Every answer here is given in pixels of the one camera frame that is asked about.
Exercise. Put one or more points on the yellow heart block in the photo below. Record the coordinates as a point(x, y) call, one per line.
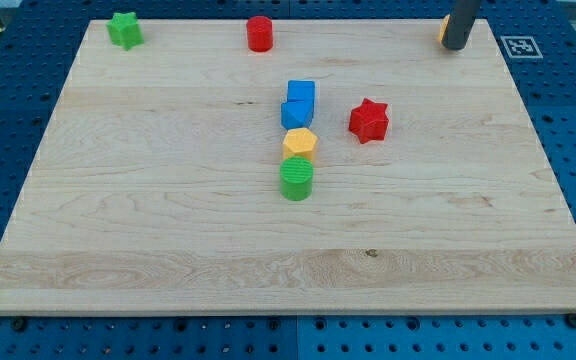
point(443, 27)

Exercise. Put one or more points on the green cylinder block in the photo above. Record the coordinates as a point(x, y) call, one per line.
point(296, 177)

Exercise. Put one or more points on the yellow hexagon block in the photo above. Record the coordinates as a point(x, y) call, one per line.
point(300, 142)

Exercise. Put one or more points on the blue triangle block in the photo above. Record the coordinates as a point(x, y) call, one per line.
point(297, 114)

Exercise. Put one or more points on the light wooden board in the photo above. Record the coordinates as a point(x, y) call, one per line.
point(156, 187)

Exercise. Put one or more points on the blue cube block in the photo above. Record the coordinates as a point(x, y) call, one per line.
point(301, 90)

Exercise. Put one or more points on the red star block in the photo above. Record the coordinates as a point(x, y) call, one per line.
point(369, 121)

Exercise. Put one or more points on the red cylinder block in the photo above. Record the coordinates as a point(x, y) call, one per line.
point(260, 33)

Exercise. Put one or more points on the green star block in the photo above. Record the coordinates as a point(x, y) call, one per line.
point(124, 30)

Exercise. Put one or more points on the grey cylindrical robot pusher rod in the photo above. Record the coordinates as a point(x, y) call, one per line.
point(462, 18)

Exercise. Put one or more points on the white fiducial marker tag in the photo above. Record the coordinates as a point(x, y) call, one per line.
point(521, 47)

